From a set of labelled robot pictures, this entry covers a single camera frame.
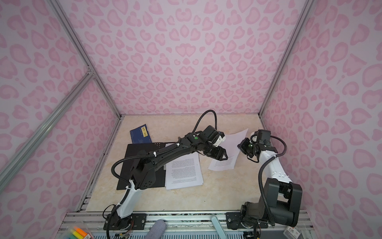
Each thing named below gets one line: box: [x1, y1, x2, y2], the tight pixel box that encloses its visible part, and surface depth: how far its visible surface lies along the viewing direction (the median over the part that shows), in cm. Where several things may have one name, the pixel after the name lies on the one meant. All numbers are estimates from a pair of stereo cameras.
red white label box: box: [283, 226, 301, 239], surface depth 70 cm
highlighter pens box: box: [64, 226, 94, 239], surface depth 71 cm
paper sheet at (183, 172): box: [163, 151, 204, 191], surface depth 90 cm
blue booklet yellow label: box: [129, 123, 153, 144], surface depth 109 cm
